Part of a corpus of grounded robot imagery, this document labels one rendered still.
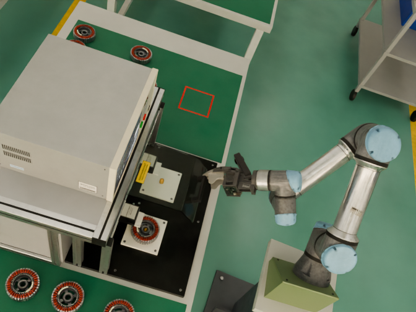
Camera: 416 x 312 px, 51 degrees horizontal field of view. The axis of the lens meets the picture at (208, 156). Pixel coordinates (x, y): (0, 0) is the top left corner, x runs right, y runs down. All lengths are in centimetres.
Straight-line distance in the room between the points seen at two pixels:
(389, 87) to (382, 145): 238
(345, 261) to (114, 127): 90
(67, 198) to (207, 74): 121
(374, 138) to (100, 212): 92
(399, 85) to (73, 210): 311
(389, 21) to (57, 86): 294
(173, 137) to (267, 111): 145
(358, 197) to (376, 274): 156
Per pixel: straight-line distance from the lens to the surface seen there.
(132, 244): 177
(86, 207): 146
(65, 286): 171
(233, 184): 154
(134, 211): 167
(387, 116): 397
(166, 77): 232
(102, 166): 130
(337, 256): 160
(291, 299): 184
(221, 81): 239
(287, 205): 154
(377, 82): 389
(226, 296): 261
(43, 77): 149
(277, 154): 319
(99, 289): 174
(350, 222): 160
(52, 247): 161
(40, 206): 146
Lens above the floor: 242
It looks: 54 degrees down
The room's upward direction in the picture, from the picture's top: 24 degrees clockwise
